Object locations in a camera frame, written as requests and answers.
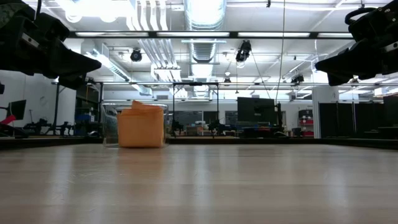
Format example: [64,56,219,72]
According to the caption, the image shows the red bar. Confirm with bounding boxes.
[0,114,17,126]

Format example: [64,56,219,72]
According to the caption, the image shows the black background rig frame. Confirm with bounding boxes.
[172,82,220,138]

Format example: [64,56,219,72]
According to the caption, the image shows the orange microfiber towel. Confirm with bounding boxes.
[116,100,165,149]

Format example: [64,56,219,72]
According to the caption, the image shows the white ceiling duct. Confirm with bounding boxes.
[183,0,227,31]

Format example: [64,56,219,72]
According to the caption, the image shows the clear plastic basket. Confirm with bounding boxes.
[101,103,170,147]

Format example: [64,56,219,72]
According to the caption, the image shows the black partition panels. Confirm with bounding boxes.
[318,100,384,138]

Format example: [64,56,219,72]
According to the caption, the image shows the small black background monitor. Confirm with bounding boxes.
[5,99,27,122]

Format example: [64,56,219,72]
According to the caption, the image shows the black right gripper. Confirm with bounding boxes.
[314,0,398,87]

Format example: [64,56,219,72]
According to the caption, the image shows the large black background monitor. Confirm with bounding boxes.
[236,96,278,125]

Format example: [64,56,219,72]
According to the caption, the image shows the white pillar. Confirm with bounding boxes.
[312,85,339,139]

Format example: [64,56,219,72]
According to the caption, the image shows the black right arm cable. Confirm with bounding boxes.
[344,6,379,26]

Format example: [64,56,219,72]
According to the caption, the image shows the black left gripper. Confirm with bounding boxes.
[0,12,103,91]

